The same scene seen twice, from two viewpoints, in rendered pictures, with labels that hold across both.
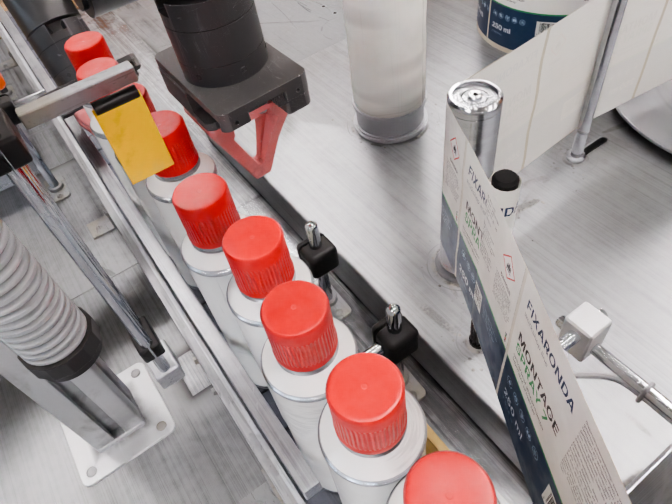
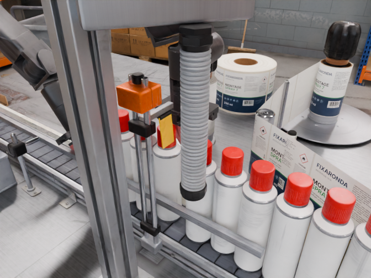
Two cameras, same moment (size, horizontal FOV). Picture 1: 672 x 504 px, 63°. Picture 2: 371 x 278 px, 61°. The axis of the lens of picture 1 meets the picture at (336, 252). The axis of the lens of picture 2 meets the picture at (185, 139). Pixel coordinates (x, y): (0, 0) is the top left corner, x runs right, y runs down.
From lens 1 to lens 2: 0.31 m
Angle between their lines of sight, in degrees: 27
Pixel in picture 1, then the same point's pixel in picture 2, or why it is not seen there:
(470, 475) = (343, 190)
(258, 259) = (240, 157)
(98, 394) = (132, 257)
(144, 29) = (46, 115)
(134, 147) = (166, 133)
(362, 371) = (297, 176)
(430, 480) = (335, 193)
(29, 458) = not seen: outside the picture
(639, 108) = (289, 126)
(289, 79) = (215, 107)
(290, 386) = (262, 198)
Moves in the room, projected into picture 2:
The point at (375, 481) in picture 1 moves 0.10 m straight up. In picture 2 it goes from (306, 215) to (323, 154)
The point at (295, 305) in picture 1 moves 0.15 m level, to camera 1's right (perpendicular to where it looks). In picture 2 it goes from (263, 165) to (338, 140)
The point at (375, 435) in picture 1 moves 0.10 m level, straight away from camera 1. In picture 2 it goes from (308, 193) to (261, 154)
